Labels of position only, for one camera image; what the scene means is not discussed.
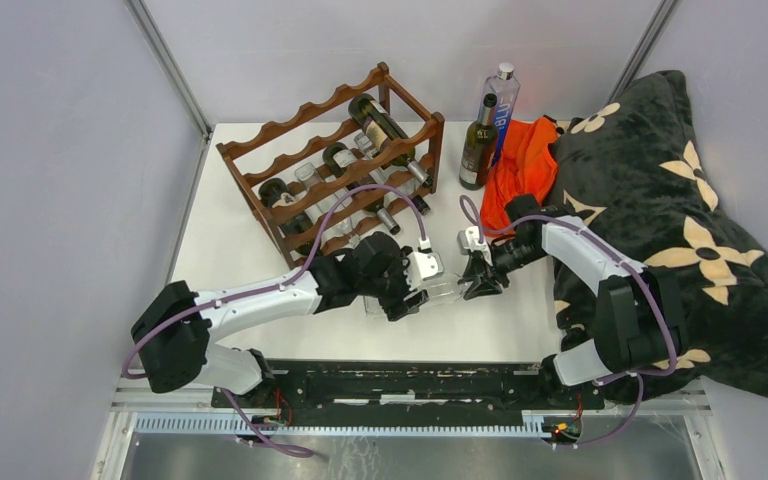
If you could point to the tall clear glass bottle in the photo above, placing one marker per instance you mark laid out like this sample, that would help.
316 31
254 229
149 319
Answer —
308 175

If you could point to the dark wine bottle brown label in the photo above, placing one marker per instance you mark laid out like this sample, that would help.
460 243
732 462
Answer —
379 127

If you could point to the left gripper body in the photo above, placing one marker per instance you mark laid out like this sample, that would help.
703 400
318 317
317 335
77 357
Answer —
391 286

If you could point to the aluminium corner post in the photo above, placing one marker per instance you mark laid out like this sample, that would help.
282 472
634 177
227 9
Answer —
647 41
150 30

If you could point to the dark wine bottle silver neck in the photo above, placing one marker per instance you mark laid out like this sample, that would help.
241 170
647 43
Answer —
479 146

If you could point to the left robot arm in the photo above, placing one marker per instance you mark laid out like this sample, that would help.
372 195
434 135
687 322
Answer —
177 337

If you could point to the brown wooden wine rack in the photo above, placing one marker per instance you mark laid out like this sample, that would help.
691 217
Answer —
263 167

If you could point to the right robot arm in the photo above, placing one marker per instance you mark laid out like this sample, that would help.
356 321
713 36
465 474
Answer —
638 327

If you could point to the orange cloth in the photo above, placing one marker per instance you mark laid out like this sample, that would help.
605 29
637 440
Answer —
525 167

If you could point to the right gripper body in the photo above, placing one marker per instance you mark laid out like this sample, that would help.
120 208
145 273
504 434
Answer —
509 256

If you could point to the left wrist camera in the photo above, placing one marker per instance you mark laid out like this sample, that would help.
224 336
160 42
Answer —
423 265

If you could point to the clear square bottle black cap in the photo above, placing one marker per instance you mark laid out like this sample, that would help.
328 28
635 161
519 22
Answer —
409 187

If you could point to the left aluminium corner post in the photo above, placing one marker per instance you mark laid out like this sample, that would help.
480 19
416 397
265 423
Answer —
150 30

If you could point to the right aluminium corner post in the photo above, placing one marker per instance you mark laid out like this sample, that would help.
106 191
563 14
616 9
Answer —
647 41

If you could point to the blue square glass bottle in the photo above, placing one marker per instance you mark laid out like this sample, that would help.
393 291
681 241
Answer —
505 87

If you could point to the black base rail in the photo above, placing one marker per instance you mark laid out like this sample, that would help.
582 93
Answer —
428 395

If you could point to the small clear glass bottle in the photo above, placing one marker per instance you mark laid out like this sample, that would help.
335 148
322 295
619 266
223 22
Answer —
442 290

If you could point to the black floral blanket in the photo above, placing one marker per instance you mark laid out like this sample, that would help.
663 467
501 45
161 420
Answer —
632 173

